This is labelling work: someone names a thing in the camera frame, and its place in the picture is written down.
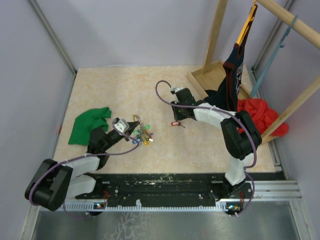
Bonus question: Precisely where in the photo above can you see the large metal keyring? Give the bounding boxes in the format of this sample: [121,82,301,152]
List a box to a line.
[132,114,146,136]

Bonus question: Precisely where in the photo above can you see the bunch of tagged keys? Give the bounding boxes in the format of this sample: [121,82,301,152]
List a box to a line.
[132,124,154,146]

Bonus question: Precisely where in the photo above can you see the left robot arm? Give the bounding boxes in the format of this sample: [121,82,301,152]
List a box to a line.
[24,118,140,212]

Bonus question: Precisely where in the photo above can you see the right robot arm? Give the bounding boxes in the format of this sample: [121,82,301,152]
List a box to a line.
[170,87,262,198]

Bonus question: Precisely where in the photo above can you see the green cloth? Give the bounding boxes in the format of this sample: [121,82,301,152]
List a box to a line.
[68,107,112,146]

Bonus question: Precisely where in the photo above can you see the wooden clothes rack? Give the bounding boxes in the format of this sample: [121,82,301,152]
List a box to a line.
[187,0,320,144]

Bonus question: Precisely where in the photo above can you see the dark navy jersey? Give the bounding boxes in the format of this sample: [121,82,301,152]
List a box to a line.
[203,42,251,112]

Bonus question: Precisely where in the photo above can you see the red cloth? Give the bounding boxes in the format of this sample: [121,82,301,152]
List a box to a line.
[237,98,279,135]

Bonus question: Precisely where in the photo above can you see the yellow clothes hanger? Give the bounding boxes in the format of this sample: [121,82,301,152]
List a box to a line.
[236,0,258,46]

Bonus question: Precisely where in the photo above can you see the blue clothes hanger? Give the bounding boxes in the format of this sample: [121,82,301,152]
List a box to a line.
[249,14,299,98]

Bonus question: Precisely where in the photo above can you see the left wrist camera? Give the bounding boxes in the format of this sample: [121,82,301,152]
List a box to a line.
[112,118,129,134]

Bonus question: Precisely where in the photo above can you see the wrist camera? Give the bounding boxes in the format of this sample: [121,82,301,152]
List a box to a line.
[170,86,186,95]
[112,118,129,134]

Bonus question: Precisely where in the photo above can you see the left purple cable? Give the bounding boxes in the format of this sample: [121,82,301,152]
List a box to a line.
[27,122,141,220]

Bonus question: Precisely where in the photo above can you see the purple cable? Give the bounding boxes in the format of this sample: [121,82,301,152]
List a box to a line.
[154,80,258,218]
[27,122,141,220]

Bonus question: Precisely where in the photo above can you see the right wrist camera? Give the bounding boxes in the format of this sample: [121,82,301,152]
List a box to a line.
[170,86,186,95]

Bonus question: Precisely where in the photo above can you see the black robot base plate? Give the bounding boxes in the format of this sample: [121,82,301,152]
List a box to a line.
[76,173,252,208]

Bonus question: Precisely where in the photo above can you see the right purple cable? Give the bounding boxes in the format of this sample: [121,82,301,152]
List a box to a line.
[154,80,258,218]

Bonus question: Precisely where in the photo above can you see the aluminium frame rail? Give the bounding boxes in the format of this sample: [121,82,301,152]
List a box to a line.
[31,181,302,213]

